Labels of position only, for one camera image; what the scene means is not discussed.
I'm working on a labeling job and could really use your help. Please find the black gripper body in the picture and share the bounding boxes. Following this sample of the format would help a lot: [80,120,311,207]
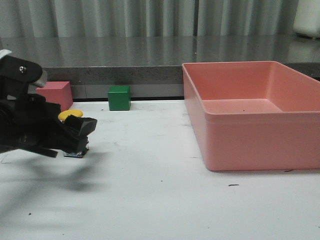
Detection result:
[0,49,60,158]

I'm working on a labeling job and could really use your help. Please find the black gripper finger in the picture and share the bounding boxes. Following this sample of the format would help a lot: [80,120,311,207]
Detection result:
[61,116,98,136]
[58,129,88,153]

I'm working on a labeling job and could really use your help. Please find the yellow push button switch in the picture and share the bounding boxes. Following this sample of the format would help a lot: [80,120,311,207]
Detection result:
[58,109,90,159]

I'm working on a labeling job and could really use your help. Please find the pink red cube centre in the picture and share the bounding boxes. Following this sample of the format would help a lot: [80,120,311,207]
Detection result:
[36,81,73,112]

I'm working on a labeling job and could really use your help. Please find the green cube right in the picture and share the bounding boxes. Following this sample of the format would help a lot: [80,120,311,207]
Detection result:
[108,85,131,111]

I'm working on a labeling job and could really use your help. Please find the grey stone counter ledge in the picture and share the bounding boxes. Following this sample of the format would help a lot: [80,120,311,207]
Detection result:
[0,34,320,101]

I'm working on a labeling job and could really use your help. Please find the pink plastic tray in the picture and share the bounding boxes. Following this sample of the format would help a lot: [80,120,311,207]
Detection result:
[182,61,320,171]

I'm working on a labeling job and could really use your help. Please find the white appliance on counter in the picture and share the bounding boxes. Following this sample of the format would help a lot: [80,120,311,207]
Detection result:
[293,0,320,39]

